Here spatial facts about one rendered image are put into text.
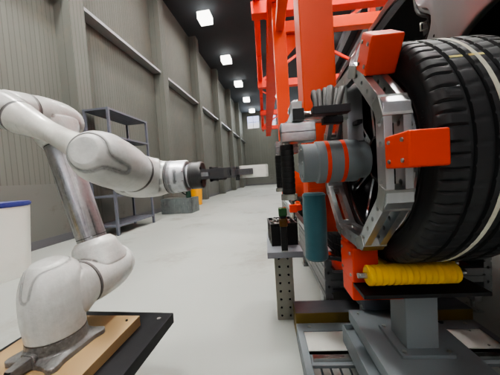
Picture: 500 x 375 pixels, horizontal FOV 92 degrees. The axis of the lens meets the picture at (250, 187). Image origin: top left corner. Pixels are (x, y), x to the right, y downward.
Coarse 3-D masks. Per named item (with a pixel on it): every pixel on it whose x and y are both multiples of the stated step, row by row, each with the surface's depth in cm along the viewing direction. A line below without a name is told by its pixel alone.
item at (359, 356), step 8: (344, 328) 99; (352, 328) 101; (344, 336) 99; (352, 336) 97; (352, 344) 90; (360, 344) 92; (352, 352) 91; (360, 352) 88; (352, 360) 91; (360, 360) 82; (368, 360) 84; (360, 368) 83; (368, 368) 81; (376, 368) 81
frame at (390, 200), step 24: (360, 72) 63; (384, 96) 54; (384, 120) 53; (408, 120) 52; (384, 144) 53; (384, 168) 54; (408, 168) 53; (336, 192) 103; (384, 192) 54; (408, 192) 53; (336, 216) 93; (384, 216) 57; (360, 240) 70; (384, 240) 66
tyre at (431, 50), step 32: (416, 64) 54; (448, 64) 50; (480, 64) 50; (416, 96) 54; (448, 96) 48; (480, 96) 47; (480, 128) 46; (480, 160) 46; (448, 192) 49; (480, 192) 48; (416, 224) 57; (448, 224) 52; (480, 224) 51; (384, 256) 74; (416, 256) 60; (448, 256) 61; (480, 256) 61
